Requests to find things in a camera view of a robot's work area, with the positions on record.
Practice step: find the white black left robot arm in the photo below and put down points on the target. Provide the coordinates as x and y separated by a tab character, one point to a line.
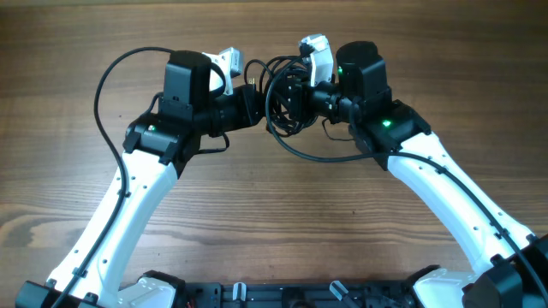
198	99

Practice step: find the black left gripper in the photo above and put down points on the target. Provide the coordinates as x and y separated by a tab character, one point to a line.
248	116

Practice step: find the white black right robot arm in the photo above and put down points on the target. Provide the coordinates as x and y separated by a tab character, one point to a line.
508	261

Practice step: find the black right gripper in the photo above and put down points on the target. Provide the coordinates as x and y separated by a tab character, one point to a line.
300	102

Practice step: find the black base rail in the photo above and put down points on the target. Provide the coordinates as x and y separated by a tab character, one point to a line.
369	294

